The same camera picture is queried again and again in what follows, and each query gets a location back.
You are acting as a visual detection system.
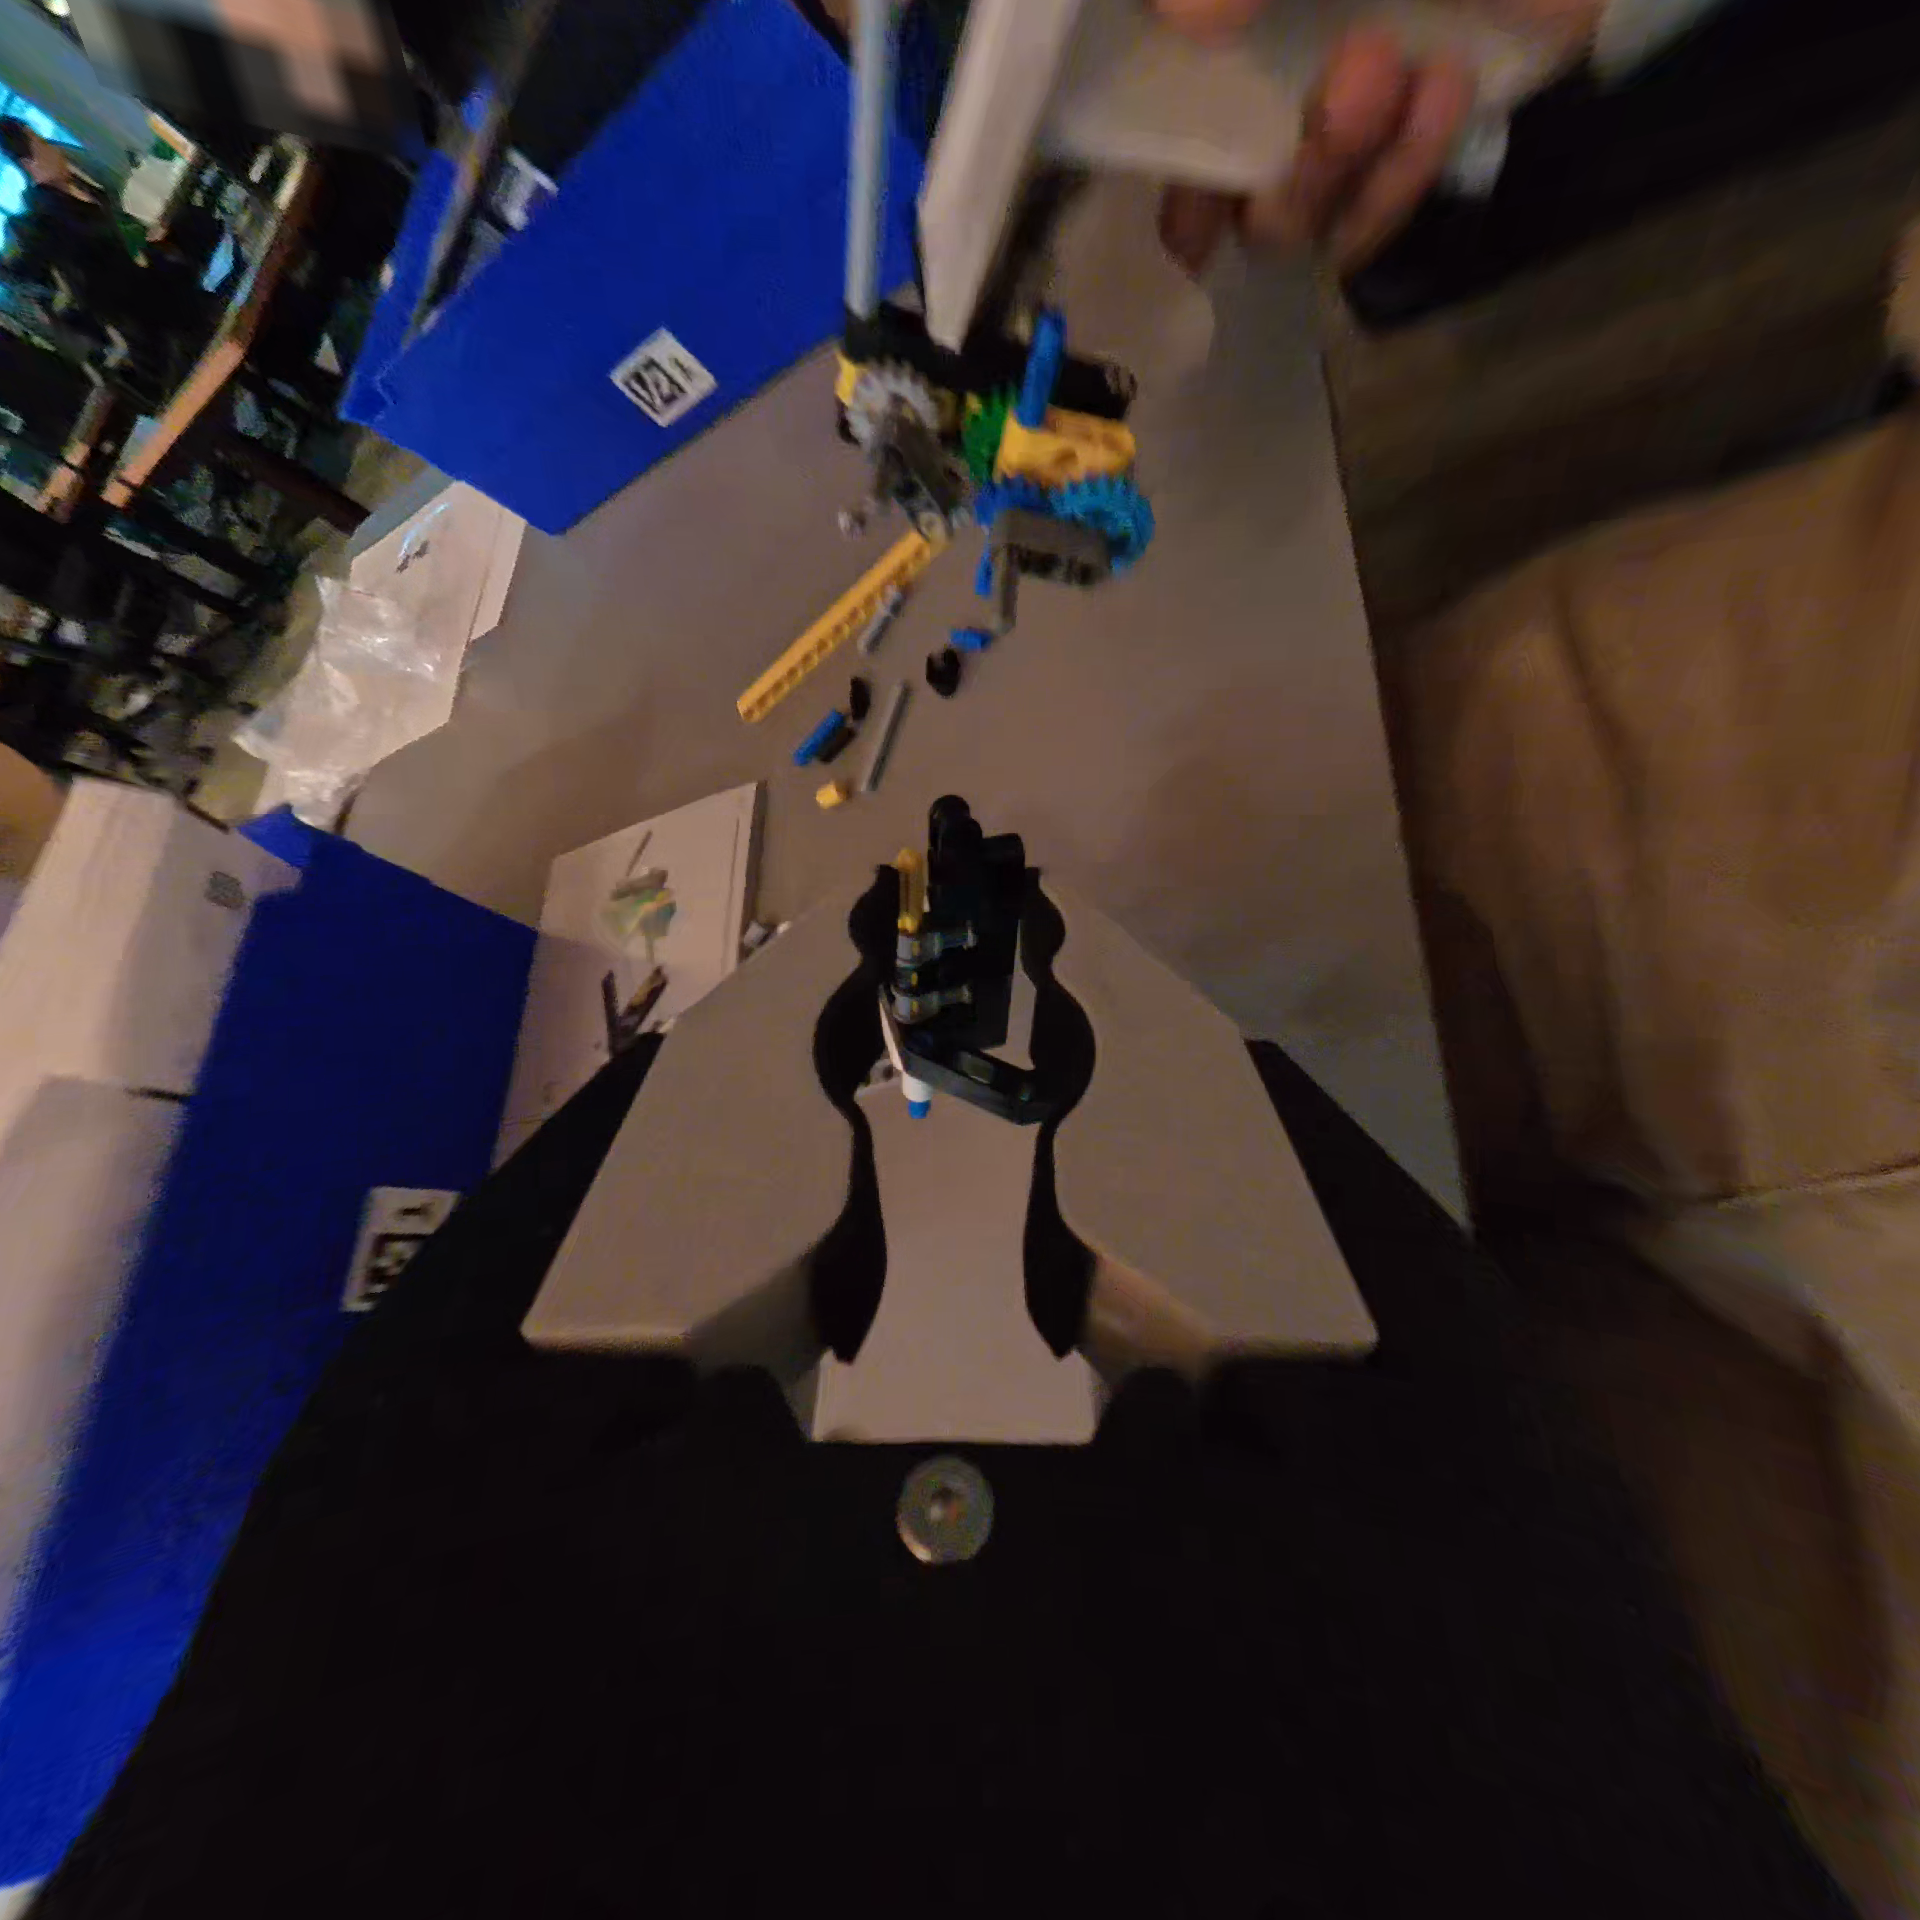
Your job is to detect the clear plastic bag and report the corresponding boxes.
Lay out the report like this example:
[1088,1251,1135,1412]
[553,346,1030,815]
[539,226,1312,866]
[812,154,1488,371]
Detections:
[230,577,483,829]

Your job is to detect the blue plastic storage bin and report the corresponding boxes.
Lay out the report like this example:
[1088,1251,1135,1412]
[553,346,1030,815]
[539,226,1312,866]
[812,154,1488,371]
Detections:
[0,818,539,1891]
[336,0,932,540]

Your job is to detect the white cardboard box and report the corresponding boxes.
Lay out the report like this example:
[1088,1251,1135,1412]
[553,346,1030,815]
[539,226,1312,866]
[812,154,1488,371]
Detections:
[0,780,302,1504]

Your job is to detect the white paper sheet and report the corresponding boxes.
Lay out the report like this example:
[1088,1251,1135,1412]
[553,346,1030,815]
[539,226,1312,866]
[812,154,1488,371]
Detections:
[351,479,527,650]

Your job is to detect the lego instruction booklet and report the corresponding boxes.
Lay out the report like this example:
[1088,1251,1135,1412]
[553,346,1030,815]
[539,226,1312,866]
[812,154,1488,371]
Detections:
[495,780,767,1110]

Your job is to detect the long yellow lego beam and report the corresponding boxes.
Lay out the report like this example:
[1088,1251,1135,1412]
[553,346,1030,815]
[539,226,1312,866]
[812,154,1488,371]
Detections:
[735,533,950,727]

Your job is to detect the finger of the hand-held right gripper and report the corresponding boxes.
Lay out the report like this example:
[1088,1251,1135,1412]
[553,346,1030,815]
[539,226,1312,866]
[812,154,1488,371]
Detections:
[915,0,1097,353]

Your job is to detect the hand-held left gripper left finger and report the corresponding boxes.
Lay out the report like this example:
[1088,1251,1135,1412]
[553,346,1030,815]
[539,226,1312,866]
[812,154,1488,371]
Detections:
[519,875,893,1368]

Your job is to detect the person's right hand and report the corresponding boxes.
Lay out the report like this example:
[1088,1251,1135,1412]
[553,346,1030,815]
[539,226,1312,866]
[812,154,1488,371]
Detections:
[1158,42,1488,288]

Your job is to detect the black lego frame assembly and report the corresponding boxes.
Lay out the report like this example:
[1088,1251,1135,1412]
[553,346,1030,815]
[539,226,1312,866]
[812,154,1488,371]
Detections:
[869,797,1085,1128]

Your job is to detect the background wooden desk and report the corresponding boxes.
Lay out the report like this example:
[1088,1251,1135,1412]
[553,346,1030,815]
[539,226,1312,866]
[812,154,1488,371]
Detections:
[38,152,378,529]

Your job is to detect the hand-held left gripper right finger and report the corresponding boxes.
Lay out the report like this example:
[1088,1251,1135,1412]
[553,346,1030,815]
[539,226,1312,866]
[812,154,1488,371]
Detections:
[1021,888,1380,1379]

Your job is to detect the lego gear assembly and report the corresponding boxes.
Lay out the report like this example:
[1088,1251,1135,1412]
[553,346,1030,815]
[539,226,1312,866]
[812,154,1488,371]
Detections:
[827,0,1162,634]

